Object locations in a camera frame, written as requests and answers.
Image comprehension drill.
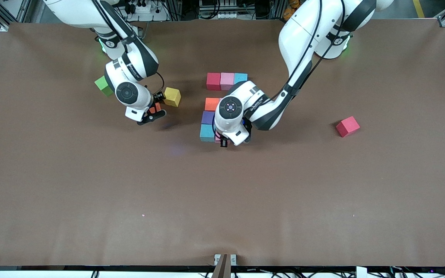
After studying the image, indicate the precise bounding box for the red foam cube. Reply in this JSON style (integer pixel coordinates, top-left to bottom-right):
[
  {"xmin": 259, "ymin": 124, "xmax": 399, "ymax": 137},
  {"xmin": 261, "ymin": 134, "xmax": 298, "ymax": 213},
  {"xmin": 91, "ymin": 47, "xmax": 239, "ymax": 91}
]
[
  {"xmin": 206, "ymin": 73, "xmax": 222, "ymax": 91},
  {"xmin": 336, "ymin": 116, "xmax": 361, "ymax": 138}
]

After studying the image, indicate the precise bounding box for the yellow foam cube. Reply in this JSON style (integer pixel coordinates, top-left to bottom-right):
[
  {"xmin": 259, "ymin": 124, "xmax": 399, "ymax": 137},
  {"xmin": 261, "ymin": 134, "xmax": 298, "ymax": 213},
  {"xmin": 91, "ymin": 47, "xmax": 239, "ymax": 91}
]
[{"xmin": 163, "ymin": 87, "xmax": 182, "ymax": 108}]

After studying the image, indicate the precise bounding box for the green foam cube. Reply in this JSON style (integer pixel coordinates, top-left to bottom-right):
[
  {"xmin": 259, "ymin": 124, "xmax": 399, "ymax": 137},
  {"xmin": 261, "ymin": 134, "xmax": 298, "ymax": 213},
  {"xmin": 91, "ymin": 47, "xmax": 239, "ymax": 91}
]
[{"xmin": 94, "ymin": 76, "xmax": 114, "ymax": 97}]

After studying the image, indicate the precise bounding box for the brown paper table cover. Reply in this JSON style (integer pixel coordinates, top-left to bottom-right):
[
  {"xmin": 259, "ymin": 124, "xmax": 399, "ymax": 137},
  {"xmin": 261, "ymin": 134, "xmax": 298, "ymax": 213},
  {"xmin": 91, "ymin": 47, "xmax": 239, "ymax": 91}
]
[{"xmin": 0, "ymin": 19, "xmax": 445, "ymax": 268}]

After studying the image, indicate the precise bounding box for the white power strip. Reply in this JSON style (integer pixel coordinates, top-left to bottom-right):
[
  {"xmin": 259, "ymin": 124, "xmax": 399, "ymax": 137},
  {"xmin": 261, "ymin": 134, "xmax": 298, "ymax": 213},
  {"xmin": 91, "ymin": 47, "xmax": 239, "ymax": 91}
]
[{"xmin": 124, "ymin": 0, "xmax": 157, "ymax": 14}]

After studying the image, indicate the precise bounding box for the grey electronics box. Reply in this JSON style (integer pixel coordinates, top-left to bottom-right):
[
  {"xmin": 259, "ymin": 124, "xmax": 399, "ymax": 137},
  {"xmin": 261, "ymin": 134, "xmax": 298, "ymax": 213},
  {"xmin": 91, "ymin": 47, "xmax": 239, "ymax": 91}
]
[{"xmin": 199, "ymin": 0, "xmax": 238, "ymax": 19}]

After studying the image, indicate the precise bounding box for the orange mesh bag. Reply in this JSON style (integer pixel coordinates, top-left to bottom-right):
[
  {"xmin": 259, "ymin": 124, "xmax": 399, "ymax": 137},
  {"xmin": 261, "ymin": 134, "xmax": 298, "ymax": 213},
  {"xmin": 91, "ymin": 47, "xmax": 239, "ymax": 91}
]
[{"xmin": 283, "ymin": 0, "xmax": 301, "ymax": 20}]

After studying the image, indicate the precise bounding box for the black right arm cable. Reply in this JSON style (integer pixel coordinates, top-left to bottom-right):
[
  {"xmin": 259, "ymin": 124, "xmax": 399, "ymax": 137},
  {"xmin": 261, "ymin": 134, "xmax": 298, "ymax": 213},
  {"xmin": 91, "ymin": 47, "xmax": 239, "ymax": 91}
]
[{"xmin": 91, "ymin": 0, "xmax": 165, "ymax": 94}]

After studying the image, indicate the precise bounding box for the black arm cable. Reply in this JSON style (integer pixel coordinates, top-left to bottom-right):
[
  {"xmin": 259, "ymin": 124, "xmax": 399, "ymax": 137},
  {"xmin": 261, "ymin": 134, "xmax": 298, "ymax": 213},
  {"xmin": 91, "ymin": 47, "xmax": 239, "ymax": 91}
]
[
  {"xmin": 91, "ymin": 0, "xmax": 165, "ymax": 94},
  {"xmin": 269, "ymin": 0, "xmax": 346, "ymax": 102}
]

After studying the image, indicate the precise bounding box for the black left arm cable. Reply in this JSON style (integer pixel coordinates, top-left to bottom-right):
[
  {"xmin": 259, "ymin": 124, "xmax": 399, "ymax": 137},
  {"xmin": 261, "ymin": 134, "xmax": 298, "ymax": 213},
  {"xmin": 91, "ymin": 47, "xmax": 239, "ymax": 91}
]
[{"xmin": 269, "ymin": 0, "xmax": 346, "ymax": 102}]

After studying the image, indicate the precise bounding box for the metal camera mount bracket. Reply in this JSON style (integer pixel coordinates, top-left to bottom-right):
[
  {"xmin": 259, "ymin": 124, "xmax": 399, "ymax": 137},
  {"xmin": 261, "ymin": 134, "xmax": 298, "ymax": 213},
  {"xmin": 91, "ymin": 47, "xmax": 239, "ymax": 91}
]
[{"xmin": 212, "ymin": 254, "xmax": 237, "ymax": 278}]

